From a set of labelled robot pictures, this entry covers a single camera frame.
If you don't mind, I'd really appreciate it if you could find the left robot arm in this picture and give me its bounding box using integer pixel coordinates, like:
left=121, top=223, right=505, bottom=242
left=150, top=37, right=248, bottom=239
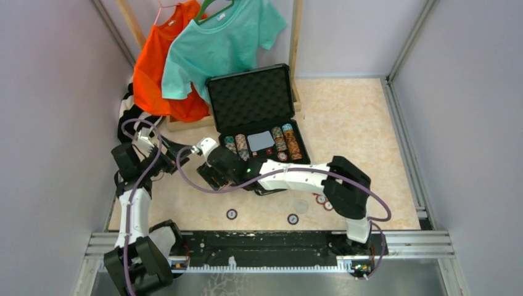
left=104, top=138, right=190, bottom=295

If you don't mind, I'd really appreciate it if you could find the green multicolour chip row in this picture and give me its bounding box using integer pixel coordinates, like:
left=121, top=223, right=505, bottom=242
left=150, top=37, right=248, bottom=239
left=271, top=126, right=287, bottom=152

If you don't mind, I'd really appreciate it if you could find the purple chip on table left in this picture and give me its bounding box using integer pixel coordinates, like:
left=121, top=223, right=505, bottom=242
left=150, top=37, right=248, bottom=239
left=226, top=208, right=238, bottom=220

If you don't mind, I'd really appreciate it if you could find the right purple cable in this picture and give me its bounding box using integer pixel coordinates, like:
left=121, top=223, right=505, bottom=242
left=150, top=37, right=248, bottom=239
left=175, top=146, right=392, bottom=281

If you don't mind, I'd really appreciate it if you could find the blue backed card deck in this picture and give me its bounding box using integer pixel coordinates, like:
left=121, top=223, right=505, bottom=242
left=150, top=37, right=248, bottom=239
left=247, top=131, right=275, bottom=152

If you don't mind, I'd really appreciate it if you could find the black white striped garment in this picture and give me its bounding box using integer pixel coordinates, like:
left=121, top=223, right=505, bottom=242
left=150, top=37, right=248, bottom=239
left=117, top=78, right=164, bottom=143

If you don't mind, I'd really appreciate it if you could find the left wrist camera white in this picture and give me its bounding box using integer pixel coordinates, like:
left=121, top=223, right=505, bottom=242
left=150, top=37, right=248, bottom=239
left=133, top=130, right=155, bottom=152

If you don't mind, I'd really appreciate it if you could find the red white chip right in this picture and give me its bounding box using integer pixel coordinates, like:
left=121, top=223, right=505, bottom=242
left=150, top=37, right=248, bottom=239
left=323, top=201, right=334, bottom=211

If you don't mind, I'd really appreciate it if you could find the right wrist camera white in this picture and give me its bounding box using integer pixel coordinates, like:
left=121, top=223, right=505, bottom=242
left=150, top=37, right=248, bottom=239
left=191, top=137, right=218, bottom=159

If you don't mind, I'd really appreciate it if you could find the orange red chip row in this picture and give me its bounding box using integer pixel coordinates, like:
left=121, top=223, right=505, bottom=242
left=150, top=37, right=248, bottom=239
left=282, top=123, right=303, bottom=160

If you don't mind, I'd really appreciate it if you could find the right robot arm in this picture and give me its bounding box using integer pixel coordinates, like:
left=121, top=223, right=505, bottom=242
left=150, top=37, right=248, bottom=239
left=192, top=143, right=372, bottom=254

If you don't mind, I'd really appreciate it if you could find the orange t-shirt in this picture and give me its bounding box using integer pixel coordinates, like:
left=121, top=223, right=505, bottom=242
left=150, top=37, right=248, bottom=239
left=133, top=1, right=209, bottom=123

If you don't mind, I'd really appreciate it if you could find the tan blue chip row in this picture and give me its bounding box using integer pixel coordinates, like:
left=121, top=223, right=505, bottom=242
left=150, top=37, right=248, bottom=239
left=235, top=134, right=249, bottom=160

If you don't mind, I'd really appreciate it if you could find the teal t-shirt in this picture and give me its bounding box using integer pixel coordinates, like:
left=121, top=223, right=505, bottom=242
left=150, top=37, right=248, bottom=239
left=161, top=1, right=287, bottom=102

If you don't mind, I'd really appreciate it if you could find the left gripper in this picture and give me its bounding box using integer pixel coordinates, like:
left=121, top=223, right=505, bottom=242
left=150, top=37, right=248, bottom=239
left=138, top=134, right=195, bottom=177

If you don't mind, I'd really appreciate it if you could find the black poker set case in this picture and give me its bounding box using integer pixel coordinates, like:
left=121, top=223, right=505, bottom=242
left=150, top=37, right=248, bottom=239
left=205, top=64, right=311, bottom=164

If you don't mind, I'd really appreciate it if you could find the wooden clothes rack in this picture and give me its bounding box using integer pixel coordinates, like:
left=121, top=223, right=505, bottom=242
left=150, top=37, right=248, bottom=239
left=115, top=0, right=303, bottom=132

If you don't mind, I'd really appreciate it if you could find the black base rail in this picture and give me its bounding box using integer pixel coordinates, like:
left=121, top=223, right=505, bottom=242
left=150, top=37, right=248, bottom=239
left=168, top=231, right=389, bottom=268

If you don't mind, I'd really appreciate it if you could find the purple chip on table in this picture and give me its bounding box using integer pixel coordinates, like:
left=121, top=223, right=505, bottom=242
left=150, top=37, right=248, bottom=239
left=287, top=213, right=299, bottom=225
left=226, top=208, right=238, bottom=220

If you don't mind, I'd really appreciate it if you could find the purple chip on table right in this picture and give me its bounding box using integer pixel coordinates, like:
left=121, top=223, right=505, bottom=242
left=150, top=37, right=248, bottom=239
left=287, top=213, right=299, bottom=225

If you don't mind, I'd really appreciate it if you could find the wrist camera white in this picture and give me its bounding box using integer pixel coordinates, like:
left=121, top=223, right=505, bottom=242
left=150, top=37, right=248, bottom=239
left=191, top=137, right=218, bottom=159
left=133, top=130, right=155, bottom=152

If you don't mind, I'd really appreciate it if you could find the green blue chip row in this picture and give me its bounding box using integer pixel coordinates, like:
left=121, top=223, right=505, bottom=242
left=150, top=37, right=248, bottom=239
left=224, top=136, right=237, bottom=154

